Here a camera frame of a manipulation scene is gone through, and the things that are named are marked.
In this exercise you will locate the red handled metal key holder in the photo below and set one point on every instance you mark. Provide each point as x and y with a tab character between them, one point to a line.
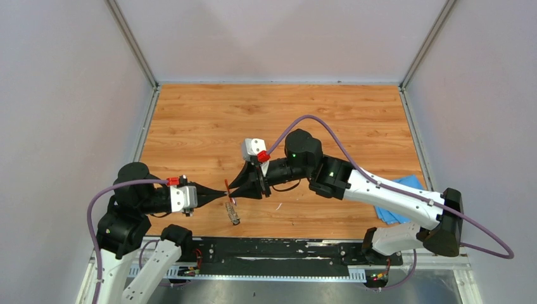
232	214

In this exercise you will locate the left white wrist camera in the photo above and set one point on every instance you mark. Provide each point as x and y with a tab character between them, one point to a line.
182	197

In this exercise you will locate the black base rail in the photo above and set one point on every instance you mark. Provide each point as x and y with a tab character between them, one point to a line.
270	259

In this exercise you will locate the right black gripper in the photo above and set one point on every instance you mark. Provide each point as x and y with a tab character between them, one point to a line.
246	184

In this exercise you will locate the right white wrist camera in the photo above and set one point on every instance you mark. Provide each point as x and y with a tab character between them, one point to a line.
254	151

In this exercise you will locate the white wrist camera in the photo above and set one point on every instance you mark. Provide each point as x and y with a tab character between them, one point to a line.
254	151
182	197

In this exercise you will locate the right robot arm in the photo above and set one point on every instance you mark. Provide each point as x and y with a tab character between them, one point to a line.
430	226

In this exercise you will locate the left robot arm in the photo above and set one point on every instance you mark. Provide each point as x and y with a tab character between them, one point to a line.
118	220

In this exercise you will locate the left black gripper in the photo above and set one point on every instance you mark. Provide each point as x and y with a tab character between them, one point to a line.
204	194

